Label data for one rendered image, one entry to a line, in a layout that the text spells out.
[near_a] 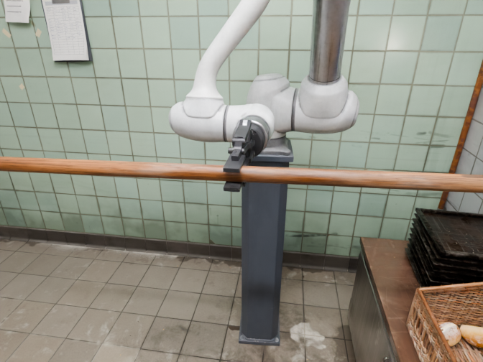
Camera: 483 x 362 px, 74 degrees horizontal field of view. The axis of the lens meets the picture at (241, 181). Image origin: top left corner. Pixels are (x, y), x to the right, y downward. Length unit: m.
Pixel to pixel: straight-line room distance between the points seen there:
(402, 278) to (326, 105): 0.70
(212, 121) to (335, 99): 0.43
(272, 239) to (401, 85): 1.01
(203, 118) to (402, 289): 0.92
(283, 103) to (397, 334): 0.81
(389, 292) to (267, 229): 0.50
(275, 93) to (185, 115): 0.39
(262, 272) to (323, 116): 0.73
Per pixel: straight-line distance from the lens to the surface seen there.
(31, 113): 2.38
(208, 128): 0.87
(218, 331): 1.85
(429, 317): 1.06
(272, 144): 1.19
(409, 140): 1.93
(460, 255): 1.22
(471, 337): 1.20
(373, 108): 1.84
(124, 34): 1.95
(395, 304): 1.27
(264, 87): 1.15
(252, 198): 1.27
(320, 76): 1.09
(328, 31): 1.03
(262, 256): 1.42
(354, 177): 0.58
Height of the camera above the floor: 1.42
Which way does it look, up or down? 25 degrees down
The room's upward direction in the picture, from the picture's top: straight up
